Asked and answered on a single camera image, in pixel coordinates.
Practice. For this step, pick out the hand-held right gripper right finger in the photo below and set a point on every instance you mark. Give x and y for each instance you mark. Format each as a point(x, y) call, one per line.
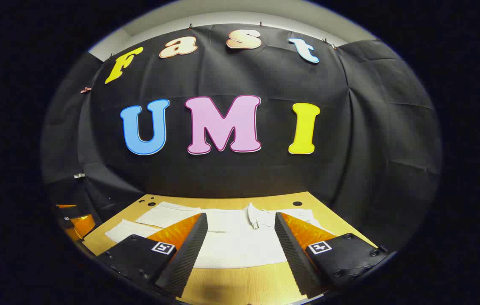
point(297, 258)

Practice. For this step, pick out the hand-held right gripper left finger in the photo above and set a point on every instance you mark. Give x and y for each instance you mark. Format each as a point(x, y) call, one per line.
point(185, 258)

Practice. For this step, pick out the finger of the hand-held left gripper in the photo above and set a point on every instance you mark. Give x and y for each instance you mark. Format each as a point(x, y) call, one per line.
point(64, 206)
point(82, 225)

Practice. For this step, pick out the white jeans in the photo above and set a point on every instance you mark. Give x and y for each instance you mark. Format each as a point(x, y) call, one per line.
point(240, 245)

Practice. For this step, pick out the black backdrop cloth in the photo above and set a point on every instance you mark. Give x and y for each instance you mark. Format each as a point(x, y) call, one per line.
point(231, 178)

